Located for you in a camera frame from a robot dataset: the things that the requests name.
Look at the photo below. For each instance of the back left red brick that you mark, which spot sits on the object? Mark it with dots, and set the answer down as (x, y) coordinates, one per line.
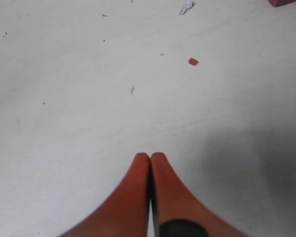
(278, 3)

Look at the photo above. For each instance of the small red foam crumb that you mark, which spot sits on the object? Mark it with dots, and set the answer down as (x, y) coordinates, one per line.
(193, 62)

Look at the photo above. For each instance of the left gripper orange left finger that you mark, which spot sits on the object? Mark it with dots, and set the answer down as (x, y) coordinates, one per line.
(125, 212)

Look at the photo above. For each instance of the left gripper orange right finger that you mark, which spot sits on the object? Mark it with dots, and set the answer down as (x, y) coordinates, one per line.
(176, 211)

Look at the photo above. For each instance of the white foam crumb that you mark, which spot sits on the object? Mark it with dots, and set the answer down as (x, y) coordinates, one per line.
(189, 4)

